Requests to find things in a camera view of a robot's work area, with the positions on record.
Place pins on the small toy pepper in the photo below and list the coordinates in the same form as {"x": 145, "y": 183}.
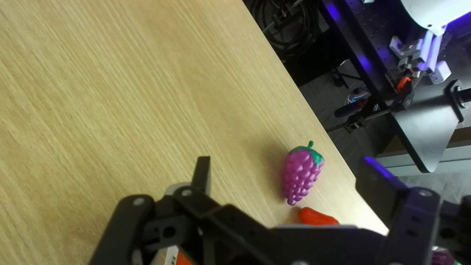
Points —
{"x": 318, "y": 217}

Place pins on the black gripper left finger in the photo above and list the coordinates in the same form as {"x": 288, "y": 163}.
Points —
{"x": 141, "y": 221}

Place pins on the purple toy grape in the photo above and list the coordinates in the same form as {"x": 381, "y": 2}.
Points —
{"x": 300, "y": 171}

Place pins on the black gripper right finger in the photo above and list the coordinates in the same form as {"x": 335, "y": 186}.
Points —
{"x": 412, "y": 221}

